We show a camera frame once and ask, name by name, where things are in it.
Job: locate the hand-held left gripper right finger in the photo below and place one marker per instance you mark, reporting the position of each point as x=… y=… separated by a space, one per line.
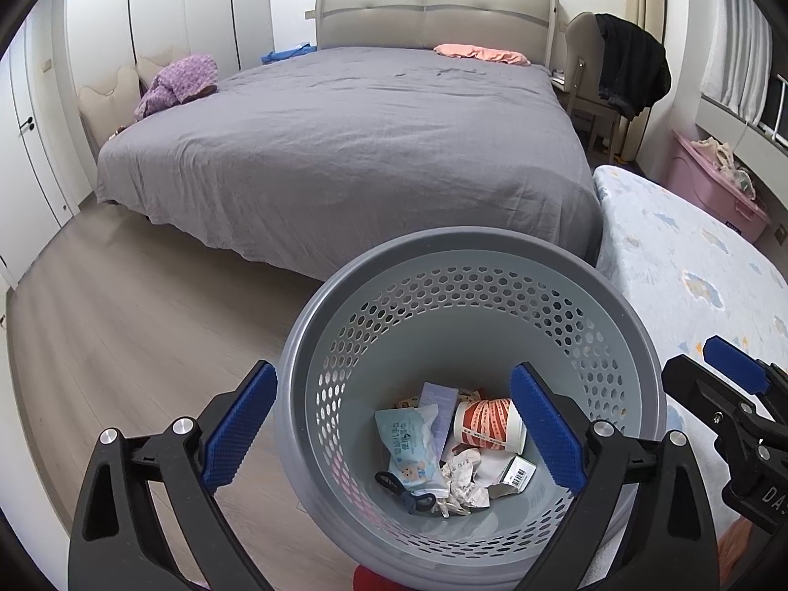
x=548 y=428

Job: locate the red object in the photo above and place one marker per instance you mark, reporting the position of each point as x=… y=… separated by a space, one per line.
x=375 y=580

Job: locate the metal window railing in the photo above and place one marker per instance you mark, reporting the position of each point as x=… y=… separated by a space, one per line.
x=777 y=111

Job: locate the pink plastic storage box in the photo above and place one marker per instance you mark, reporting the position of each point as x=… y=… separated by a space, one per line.
x=695 y=184

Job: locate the blue printed fleece blanket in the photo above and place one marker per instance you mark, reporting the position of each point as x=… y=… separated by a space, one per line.
x=677 y=258

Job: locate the black jacket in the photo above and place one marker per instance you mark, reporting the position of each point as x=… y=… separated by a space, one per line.
x=634 y=61

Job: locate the beige padded headboard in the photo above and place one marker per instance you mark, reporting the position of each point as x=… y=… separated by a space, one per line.
x=431 y=12

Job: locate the white wardrobe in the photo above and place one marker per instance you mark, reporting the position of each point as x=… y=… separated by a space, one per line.
x=184 y=6

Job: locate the white sheer curtain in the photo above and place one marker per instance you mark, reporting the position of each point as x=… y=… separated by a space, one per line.
x=735 y=31

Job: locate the bed with grey sheet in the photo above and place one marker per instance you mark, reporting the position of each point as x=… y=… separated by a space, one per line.
x=345 y=148

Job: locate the grey perforated plastic basket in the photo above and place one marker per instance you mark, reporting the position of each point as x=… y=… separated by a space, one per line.
x=468 y=320

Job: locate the white paper card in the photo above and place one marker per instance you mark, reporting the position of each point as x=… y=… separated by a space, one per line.
x=492 y=465

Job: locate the dark looped object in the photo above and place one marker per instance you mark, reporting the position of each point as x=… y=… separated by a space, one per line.
x=388 y=481

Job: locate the beige cushion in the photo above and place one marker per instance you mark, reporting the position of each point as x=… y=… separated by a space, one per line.
x=108 y=111

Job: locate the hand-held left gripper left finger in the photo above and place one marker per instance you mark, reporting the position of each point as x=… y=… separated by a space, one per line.
x=240 y=425

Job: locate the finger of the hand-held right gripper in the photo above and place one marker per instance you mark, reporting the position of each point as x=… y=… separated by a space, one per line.
x=695 y=381
x=735 y=360

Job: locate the white and green medicine box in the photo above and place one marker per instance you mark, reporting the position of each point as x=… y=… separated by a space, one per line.
x=514 y=477

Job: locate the long purple carton box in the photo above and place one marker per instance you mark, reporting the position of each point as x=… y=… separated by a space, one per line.
x=438 y=409

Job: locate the blue cloth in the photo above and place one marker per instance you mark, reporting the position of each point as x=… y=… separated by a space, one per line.
x=286 y=53

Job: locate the purple patterned cloth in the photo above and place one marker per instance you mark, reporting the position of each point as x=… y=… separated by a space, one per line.
x=178 y=80

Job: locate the pile of pale clothes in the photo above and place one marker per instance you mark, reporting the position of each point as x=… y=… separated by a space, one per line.
x=723 y=163

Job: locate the white window sill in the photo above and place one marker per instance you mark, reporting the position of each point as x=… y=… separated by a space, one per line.
x=726 y=126

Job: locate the beige chair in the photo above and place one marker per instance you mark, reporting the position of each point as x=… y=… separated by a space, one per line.
x=582 y=55

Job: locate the light blue wipes packet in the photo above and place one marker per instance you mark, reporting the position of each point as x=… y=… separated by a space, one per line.
x=406 y=437

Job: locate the white tissue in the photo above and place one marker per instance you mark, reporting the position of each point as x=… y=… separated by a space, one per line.
x=465 y=483

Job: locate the pink cloth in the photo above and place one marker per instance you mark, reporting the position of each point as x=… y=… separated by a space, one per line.
x=480 y=53

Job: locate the red and white paper cup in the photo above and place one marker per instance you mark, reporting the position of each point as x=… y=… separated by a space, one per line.
x=486 y=425

